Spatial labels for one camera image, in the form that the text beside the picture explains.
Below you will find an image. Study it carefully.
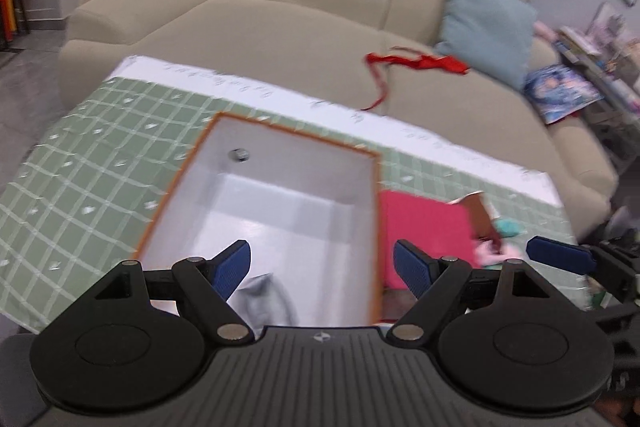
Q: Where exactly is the grey cloth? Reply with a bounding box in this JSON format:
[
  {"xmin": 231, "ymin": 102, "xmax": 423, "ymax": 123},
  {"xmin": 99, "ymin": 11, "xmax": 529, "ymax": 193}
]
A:
[{"xmin": 230, "ymin": 274, "xmax": 301, "ymax": 328}]

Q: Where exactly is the light blue pillow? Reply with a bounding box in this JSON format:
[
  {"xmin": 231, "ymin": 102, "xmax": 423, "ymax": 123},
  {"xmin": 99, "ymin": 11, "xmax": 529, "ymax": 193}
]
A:
[{"xmin": 434, "ymin": 0, "xmax": 538, "ymax": 90}]

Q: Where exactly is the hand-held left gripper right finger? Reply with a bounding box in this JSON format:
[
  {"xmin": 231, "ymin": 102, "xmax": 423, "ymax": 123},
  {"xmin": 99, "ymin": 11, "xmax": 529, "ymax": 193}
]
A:
[{"xmin": 386, "ymin": 239, "xmax": 551, "ymax": 342}]

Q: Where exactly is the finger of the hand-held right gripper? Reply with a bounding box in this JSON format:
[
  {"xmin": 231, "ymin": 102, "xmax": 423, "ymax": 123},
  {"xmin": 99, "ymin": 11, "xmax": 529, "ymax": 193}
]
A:
[{"xmin": 526, "ymin": 234, "xmax": 597, "ymax": 276}]

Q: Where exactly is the cluttered side shelf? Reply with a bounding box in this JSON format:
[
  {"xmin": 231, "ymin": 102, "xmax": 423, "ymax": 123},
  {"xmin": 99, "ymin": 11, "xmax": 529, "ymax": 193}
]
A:
[{"xmin": 555, "ymin": 2, "xmax": 640, "ymax": 168}]

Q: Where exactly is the beige fabric sofa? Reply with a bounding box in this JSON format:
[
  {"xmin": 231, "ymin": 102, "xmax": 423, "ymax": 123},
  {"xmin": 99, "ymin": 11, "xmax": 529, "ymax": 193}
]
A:
[{"xmin": 57, "ymin": 0, "xmax": 621, "ymax": 228}]

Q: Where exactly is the red ribbon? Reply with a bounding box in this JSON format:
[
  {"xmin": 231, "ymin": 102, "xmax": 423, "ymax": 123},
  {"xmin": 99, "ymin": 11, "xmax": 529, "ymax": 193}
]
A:
[{"xmin": 362, "ymin": 47, "xmax": 471, "ymax": 112}]

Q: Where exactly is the teal cloth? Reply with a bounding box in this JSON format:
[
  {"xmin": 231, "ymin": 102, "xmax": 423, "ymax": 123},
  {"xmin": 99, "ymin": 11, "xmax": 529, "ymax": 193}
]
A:
[{"xmin": 492, "ymin": 217, "xmax": 523, "ymax": 240}]

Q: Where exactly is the pink cloth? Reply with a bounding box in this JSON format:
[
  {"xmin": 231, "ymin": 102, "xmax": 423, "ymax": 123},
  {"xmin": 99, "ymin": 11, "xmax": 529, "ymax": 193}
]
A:
[{"xmin": 472, "ymin": 239, "xmax": 531, "ymax": 268}]

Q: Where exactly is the orange-rimmed white box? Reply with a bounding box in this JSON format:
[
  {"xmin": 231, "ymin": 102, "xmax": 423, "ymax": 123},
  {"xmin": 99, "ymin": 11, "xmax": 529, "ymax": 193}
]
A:
[{"xmin": 132, "ymin": 112, "xmax": 386, "ymax": 328}]

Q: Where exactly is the blue magazine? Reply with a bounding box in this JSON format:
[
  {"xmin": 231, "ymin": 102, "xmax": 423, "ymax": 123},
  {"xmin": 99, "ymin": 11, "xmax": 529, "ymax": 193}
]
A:
[{"xmin": 522, "ymin": 63, "xmax": 603, "ymax": 125}]

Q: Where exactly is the green checked tablecloth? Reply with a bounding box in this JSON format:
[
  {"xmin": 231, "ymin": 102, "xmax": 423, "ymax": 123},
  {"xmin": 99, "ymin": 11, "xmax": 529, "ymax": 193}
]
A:
[{"xmin": 0, "ymin": 54, "xmax": 576, "ymax": 333}]

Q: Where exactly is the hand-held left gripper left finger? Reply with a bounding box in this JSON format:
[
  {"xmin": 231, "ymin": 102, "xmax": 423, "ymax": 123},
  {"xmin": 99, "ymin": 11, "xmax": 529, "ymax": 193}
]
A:
[{"xmin": 95, "ymin": 239, "xmax": 253, "ymax": 342}]

